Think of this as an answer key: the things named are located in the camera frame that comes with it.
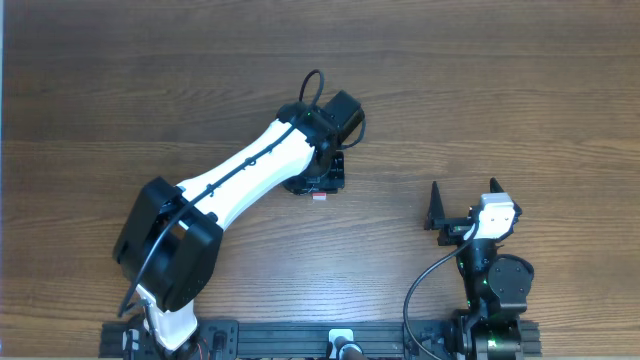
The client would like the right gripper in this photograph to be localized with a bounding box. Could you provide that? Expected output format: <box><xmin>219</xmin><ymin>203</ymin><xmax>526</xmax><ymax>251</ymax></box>
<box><xmin>423</xmin><ymin>177</ymin><xmax>506</xmax><ymax>247</ymax></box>

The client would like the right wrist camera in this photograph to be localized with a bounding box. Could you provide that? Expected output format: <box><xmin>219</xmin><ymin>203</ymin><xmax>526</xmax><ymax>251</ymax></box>
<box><xmin>468</xmin><ymin>192</ymin><xmax>517</xmax><ymax>241</ymax></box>

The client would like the mounting rail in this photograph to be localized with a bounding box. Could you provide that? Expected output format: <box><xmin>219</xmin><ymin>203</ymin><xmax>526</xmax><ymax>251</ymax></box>
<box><xmin>98</xmin><ymin>318</ymin><xmax>543</xmax><ymax>360</ymax></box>

